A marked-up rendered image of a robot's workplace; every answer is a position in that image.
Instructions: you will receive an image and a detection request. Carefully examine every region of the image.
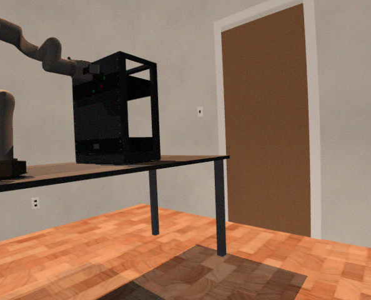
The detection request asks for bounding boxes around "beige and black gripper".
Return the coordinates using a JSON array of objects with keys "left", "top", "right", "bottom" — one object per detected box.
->
[{"left": 71, "top": 59, "right": 104, "bottom": 83}]

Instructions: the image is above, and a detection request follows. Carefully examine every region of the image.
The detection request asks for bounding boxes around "black server rack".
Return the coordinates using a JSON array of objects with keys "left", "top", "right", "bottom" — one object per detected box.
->
[{"left": 72, "top": 51, "right": 161, "bottom": 165}]

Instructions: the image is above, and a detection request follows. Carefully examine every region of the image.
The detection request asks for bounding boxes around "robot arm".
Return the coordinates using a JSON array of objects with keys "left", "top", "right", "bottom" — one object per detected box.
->
[{"left": 0, "top": 17, "right": 99, "bottom": 161}]

